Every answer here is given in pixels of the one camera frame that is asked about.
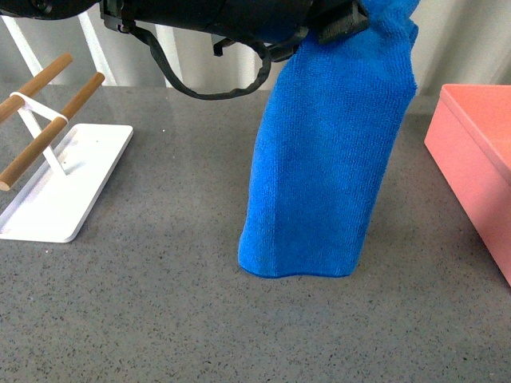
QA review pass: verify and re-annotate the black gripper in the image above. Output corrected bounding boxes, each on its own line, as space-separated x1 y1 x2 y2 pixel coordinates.
100 0 370 62

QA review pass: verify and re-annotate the blue microfiber cloth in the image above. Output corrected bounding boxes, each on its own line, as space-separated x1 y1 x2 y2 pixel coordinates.
238 0 418 278

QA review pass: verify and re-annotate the pink storage box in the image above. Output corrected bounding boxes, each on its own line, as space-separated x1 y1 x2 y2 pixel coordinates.
425 84 510 278

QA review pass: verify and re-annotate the white rack with wooden bars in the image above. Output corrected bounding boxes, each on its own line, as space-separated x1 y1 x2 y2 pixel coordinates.
1 53 133 243

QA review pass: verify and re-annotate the black cable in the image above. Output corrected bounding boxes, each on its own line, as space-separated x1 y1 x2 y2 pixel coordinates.
121 15 273 101

